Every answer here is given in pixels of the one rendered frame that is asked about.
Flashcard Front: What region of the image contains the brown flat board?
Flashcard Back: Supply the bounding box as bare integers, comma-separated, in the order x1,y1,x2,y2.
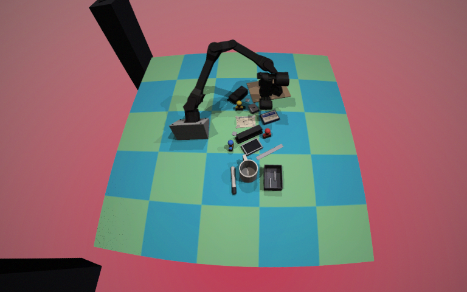
246,81,291,103

